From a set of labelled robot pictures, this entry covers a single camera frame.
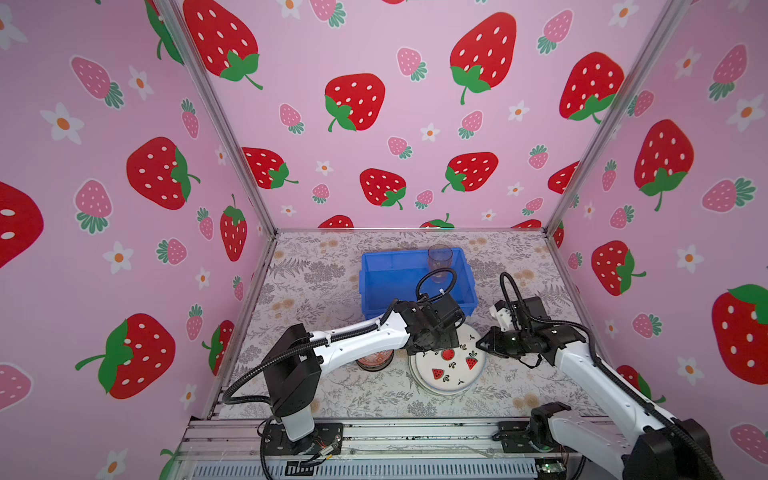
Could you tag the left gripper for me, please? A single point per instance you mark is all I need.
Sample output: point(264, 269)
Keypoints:
point(449, 339)

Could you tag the blue plastic bin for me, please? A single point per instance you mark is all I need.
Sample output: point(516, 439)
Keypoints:
point(385, 276)

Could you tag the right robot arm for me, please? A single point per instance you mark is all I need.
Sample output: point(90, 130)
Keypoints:
point(650, 443)

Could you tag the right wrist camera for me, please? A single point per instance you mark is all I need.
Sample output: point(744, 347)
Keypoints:
point(511, 318)

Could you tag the green lit circuit board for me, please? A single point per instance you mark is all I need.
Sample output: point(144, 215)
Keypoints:
point(550, 469)

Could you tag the dark striped bottom bowl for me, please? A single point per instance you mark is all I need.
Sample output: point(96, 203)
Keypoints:
point(376, 362)

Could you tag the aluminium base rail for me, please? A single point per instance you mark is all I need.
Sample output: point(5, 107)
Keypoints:
point(427, 448)

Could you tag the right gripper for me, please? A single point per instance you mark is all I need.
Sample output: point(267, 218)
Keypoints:
point(491, 344)

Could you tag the watermelon pattern plate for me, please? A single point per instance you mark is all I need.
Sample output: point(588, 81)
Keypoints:
point(453, 370)

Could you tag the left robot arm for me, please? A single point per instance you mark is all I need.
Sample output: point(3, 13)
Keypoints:
point(298, 361)

